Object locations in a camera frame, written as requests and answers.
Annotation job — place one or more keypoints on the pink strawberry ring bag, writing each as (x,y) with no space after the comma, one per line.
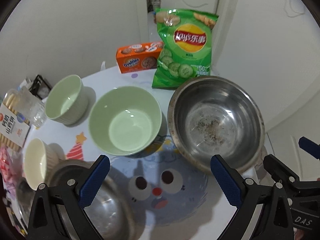
(7,171)

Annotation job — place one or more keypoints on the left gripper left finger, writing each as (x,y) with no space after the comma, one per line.
(45,220)

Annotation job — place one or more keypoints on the yam biscuit clear pack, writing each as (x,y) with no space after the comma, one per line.
(14,126)

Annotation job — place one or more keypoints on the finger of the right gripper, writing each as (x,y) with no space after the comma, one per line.
(310,147)
(302,193)

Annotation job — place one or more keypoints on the green Lays chips bag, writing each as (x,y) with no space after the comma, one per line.
(187,46)

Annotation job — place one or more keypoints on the cream ribbed bowl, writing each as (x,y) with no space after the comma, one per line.
(39,160)

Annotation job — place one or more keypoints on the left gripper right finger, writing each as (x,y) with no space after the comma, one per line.
(275,220)

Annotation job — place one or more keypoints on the large steel bowl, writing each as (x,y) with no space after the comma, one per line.
(211,115)

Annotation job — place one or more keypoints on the small steel bowl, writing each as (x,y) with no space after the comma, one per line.
(109,211)

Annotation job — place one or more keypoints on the small green ribbed bowl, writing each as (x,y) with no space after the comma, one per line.
(67,101)

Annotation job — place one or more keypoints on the orange Ovaltine biscuit box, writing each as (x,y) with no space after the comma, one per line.
(138,57)

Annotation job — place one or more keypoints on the clear glass cup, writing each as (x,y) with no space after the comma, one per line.
(33,107)

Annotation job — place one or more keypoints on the large green ceramic bowl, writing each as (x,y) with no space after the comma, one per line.
(125,121)

